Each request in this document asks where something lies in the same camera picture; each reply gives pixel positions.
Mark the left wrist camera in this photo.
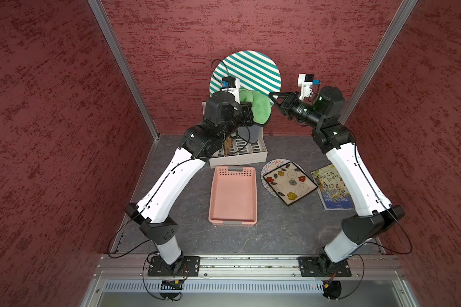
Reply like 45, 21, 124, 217
220, 75, 241, 103

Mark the green striped round plate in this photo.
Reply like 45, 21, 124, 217
209, 51, 282, 96

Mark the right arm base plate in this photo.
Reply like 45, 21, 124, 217
297, 255, 352, 278

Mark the colourful squiggle round plate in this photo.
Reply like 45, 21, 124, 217
260, 159, 304, 198

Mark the left aluminium corner post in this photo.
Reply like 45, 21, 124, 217
88, 0, 160, 141

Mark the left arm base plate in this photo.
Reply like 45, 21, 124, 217
147, 256, 201, 278

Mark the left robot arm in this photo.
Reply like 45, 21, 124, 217
125, 92, 254, 266

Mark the yellow illustrated book in rack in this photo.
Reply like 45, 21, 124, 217
223, 138, 233, 156

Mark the right aluminium corner post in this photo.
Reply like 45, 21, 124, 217
339, 0, 417, 124

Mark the white file organiser rack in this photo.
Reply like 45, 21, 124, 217
209, 131, 268, 168

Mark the pink plastic basket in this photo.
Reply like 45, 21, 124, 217
208, 166, 257, 226

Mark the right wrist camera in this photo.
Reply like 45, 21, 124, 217
297, 74, 321, 100

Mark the aluminium front rail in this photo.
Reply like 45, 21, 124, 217
93, 254, 407, 281

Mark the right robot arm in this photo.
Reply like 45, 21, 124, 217
268, 86, 405, 265

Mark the aluminium corner post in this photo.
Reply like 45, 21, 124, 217
339, 0, 417, 124
88, 0, 160, 141

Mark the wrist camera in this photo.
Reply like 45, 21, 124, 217
220, 75, 241, 103
297, 74, 321, 100

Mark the illustrated children's book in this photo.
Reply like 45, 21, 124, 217
311, 165, 354, 211

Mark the square floral plate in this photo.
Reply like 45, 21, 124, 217
262, 160, 319, 207

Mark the green microfibre cloth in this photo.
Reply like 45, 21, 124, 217
239, 89, 273, 127

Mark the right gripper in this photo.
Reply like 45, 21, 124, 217
268, 90, 324, 127

